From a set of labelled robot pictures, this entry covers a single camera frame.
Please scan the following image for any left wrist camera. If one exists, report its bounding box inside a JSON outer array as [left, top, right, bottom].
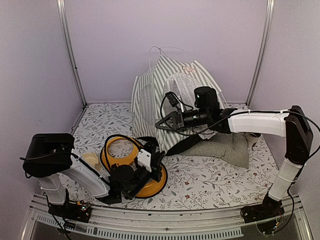
[[137, 149, 152, 173]]

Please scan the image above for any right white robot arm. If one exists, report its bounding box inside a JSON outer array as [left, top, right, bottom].
[[155, 86, 315, 218]]

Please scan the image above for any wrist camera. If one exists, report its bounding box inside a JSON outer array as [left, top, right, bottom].
[[137, 149, 152, 173], [165, 91, 185, 112]]

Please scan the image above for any aluminium frame post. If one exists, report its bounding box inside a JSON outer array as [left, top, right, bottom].
[[56, 0, 88, 108], [245, 0, 275, 107]]

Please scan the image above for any green checked cushion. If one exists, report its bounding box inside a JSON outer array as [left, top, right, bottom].
[[181, 133, 249, 169]]

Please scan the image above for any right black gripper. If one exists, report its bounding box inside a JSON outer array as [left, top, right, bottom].
[[156, 107, 211, 131]]

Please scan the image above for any floral patterned table mat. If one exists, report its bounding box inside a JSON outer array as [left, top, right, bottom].
[[73, 103, 278, 211]]

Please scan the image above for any green striped pet tent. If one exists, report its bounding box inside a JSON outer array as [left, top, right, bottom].
[[131, 55, 227, 156]]

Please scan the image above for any white and brown cup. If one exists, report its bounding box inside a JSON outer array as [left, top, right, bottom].
[[245, 132, 261, 148]]

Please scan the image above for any yellow double bowl holder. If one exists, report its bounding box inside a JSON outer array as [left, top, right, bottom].
[[100, 134, 168, 200]]

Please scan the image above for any front aluminium rail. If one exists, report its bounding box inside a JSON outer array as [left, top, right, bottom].
[[19, 194, 316, 240]]

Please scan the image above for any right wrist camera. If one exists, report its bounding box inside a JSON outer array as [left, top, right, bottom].
[[165, 91, 185, 112]]

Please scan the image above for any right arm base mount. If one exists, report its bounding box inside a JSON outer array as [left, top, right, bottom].
[[240, 195, 285, 235]]

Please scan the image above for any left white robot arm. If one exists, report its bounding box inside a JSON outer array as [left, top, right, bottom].
[[20, 133, 168, 217]]

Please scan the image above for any left aluminium frame post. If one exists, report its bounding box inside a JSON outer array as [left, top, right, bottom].
[[56, 0, 88, 108]]

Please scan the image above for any right aluminium frame post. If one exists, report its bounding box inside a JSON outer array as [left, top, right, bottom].
[[245, 0, 275, 107]]

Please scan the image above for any cream pet bowl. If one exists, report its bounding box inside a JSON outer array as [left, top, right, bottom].
[[81, 152, 101, 172]]

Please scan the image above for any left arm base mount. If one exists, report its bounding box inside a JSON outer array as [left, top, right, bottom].
[[48, 189, 92, 223]]

